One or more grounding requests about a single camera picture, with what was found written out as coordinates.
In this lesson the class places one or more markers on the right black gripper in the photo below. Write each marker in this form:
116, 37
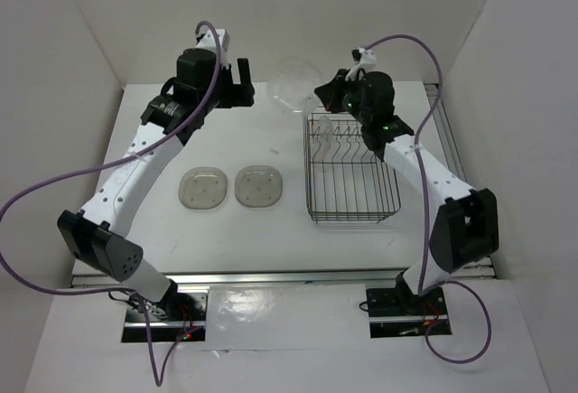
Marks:
329, 93

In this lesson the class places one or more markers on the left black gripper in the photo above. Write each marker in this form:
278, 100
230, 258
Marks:
237, 94

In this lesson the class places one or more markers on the clear plate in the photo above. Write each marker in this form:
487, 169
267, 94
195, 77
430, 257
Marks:
291, 87
322, 134

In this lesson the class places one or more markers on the smoky plate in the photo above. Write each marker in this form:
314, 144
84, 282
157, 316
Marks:
203, 188
258, 186

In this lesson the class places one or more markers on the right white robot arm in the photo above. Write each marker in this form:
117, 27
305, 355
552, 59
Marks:
460, 223

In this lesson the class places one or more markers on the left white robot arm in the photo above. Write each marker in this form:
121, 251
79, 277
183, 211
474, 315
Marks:
96, 235

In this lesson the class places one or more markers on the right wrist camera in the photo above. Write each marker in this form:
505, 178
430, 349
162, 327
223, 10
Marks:
363, 59

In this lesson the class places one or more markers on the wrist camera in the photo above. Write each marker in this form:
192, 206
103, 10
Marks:
211, 40
363, 59

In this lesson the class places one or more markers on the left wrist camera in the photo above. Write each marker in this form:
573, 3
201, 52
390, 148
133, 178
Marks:
211, 40

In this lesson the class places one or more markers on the metal wire dish rack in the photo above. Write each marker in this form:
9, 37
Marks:
351, 185

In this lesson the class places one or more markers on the aluminium rail front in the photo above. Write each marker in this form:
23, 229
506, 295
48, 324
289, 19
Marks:
310, 276

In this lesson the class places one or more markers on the aluminium rail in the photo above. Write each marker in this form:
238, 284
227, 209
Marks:
484, 268
310, 276

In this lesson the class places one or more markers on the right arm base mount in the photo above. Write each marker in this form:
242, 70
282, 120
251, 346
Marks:
393, 312

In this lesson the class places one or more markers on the aluminium rail right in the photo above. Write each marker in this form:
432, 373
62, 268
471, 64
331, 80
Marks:
484, 268

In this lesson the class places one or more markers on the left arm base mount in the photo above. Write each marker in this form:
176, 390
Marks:
189, 320

